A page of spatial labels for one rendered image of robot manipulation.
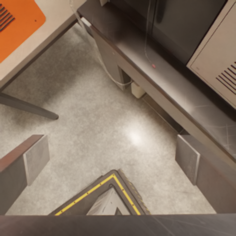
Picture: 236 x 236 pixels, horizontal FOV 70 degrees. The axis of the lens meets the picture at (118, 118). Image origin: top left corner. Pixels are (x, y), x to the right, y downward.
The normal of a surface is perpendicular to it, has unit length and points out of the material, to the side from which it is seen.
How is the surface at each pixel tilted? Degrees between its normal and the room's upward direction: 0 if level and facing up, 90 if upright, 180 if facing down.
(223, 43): 90
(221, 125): 0
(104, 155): 0
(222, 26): 90
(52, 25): 0
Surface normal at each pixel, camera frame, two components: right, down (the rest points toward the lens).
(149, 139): -0.11, -0.15
